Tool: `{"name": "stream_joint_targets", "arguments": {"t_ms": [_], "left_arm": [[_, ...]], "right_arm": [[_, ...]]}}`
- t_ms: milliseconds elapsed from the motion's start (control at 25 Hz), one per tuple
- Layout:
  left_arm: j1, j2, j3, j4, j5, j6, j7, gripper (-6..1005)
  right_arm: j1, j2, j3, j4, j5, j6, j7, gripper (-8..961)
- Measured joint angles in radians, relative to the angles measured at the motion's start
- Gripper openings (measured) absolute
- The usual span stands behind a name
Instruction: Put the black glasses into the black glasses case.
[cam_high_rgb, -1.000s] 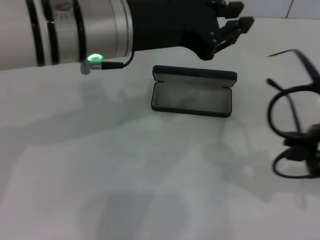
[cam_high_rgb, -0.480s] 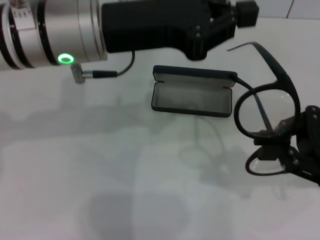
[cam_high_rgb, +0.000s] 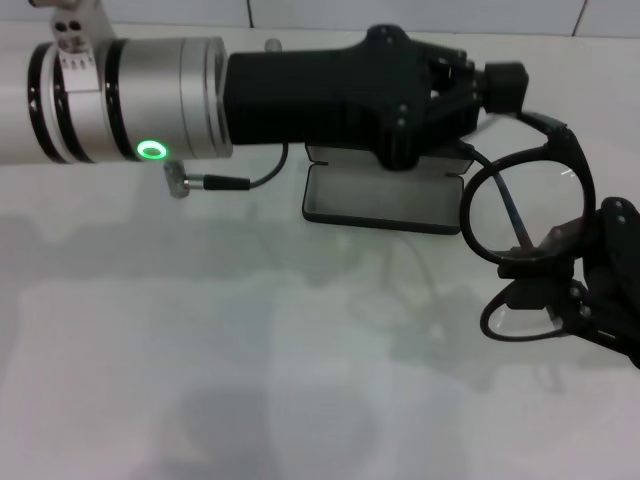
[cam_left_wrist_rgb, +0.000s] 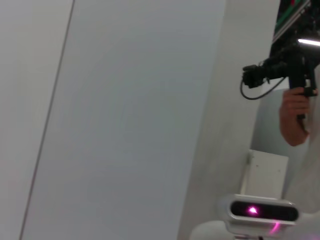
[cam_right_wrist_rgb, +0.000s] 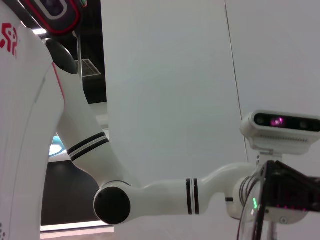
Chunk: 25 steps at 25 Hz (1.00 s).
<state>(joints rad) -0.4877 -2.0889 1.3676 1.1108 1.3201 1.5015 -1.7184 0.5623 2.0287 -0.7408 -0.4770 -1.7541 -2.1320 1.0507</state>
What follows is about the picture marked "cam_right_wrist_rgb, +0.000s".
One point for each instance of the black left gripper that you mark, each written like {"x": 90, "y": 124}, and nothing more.
{"x": 295, "y": 195}

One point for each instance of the black glasses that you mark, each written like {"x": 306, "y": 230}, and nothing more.
{"x": 265, "y": 175}

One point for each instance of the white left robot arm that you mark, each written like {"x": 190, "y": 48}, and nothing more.
{"x": 162, "y": 197}

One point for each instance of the ceiling air vent grille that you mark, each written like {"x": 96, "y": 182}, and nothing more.
{"x": 90, "y": 67}

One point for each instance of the round ceiling light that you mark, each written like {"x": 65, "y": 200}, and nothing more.
{"x": 55, "y": 147}

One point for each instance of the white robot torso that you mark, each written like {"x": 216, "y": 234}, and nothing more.
{"x": 20, "y": 125}

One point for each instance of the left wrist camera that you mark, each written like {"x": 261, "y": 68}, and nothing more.
{"x": 280, "y": 135}

